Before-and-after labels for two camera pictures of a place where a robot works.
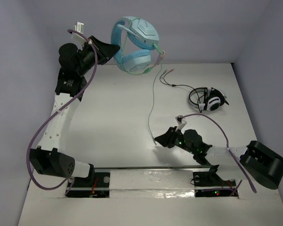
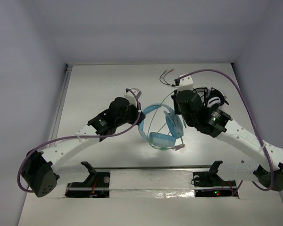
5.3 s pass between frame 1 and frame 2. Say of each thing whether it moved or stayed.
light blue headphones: moved
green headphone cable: moved
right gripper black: moved
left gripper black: moved
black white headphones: stayed
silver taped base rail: stayed
